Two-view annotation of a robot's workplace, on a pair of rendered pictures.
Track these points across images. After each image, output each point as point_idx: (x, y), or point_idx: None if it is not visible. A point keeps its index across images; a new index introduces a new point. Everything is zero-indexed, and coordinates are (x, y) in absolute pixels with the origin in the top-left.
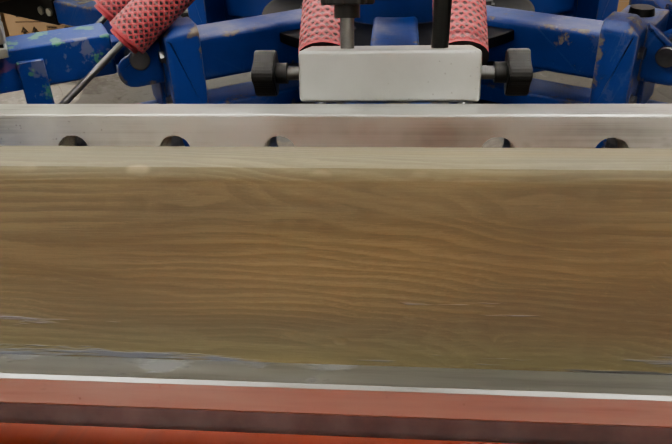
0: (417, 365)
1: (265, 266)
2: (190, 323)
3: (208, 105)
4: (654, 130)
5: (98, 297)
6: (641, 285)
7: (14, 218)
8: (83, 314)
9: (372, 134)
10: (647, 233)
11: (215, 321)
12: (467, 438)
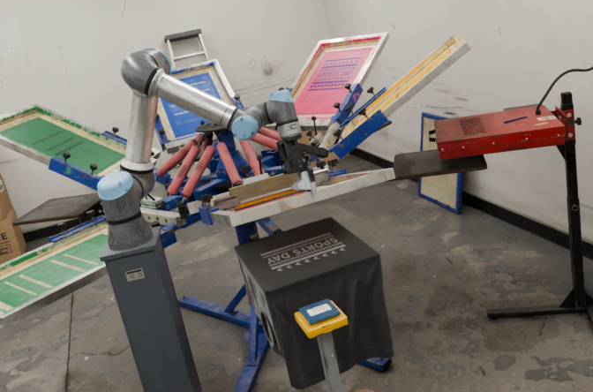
0: (276, 191)
1: (264, 186)
2: (259, 192)
3: None
4: None
5: (252, 192)
6: (288, 180)
7: (245, 188)
8: (251, 194)
9: None
10: (288, 177)
11: (261, 192)
12: (281, 197)
